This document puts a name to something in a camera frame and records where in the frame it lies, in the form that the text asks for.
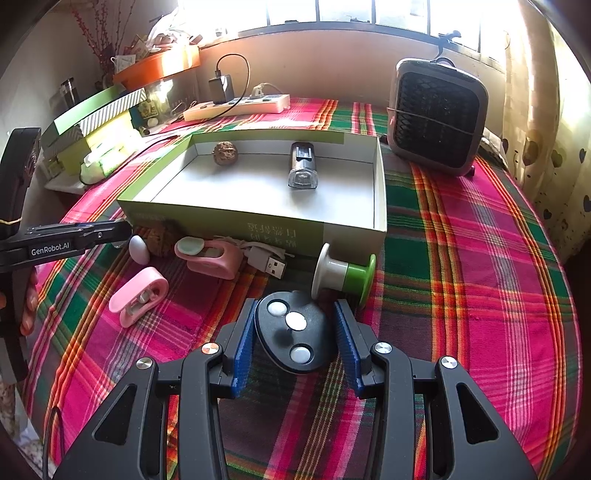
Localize barred window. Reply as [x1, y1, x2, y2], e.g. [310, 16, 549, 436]
[175, 0, 509, 47]

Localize plaid blanket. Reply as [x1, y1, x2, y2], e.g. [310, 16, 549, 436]
[18, 97, 583, 480]

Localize oval three-button key fob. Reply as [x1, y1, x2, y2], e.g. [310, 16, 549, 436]
[254, 291, 340, 374]

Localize brown walnut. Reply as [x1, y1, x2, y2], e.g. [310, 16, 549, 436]
[212, 141, 239, 165]
[147, 220, 178, 257]

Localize plain pink clipper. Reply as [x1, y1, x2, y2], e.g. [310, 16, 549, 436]
[109, 267, 169, 328]

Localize grey portable heater fan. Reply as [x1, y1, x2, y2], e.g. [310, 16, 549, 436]
[387, 58, 489, 177]

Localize black charger adapter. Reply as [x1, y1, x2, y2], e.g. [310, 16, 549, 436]
[209, 76, 230, 104]

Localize heart print curtain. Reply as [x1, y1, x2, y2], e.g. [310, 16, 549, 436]
[503, 0, 591, 264]

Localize white power strip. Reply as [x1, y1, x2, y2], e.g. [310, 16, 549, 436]
[183, 93, 291, 122]

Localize white plastic bag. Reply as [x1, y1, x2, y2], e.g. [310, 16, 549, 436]
[145, 9, 204, 49]

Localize clear plastic organizer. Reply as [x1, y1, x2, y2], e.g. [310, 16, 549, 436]
[139, 78, 197, 130]

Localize green tissue pack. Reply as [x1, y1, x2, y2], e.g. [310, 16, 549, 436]
[79, 134, 144, 185]

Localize pink clipper with green pad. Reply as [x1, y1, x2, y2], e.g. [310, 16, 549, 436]
[174, 236, 243, 278]

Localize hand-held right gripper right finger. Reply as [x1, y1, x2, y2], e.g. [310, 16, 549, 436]
[333, 299, 539, 480]

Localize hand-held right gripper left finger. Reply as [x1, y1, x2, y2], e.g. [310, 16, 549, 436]
[55, 298, 257, 480]

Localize person's left hand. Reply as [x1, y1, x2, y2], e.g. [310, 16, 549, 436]
[19, 270, 40, 337]

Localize green and white spool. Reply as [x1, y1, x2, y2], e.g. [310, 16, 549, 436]
[311, 243, 377, 308]

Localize black charger cable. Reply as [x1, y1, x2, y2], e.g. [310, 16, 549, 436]
[215, 54, 251, 104]

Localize green and white cardboard box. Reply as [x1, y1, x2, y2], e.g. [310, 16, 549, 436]
[117, 129, 387, 259]

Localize black window hook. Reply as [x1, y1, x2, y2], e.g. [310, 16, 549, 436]
[434, 30, 462, 61]

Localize grey USB cable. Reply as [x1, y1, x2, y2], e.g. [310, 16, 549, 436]
[212, 237, 288, 279]

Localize orange box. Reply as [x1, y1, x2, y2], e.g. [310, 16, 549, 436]
[113, 46, 201, 90]

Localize black bike light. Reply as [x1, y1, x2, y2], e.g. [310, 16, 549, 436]
[288, 142, 316, 189]

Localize green striped gift box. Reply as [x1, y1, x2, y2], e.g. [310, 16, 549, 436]
[41, 88, 146, 148]

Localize red flower branches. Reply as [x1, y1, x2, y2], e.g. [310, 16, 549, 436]
[71, 0, 125, 75]

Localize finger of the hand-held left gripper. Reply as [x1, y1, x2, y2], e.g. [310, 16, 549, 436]
[69, 220, 133, 250]

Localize small white egg-shaped gadget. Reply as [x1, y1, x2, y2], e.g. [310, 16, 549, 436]
[129, 235, 151, 265]

